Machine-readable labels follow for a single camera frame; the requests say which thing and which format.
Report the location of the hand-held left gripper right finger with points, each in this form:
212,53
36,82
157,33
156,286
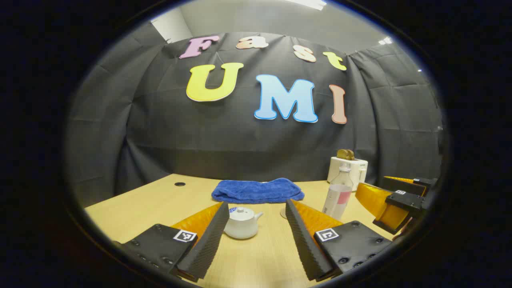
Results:
304,244

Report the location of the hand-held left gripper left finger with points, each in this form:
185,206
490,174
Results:
208,244

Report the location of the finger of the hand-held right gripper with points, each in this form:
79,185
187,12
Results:
376,196
412,186

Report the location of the white teacup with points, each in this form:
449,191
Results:
242,230

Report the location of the round cork coaster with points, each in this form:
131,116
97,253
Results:
282,213

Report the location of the clear water bottle pink label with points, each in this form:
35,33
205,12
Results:
338,200

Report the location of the white toaster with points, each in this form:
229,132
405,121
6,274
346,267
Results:
358,170

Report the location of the brown toast slice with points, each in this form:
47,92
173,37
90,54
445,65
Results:
342,154
351,155

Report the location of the blue towel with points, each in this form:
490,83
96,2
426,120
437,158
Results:
256,191

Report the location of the black backdrop cloth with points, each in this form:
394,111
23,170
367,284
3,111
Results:
240,148

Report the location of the ceiling light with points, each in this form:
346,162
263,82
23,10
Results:
310,3

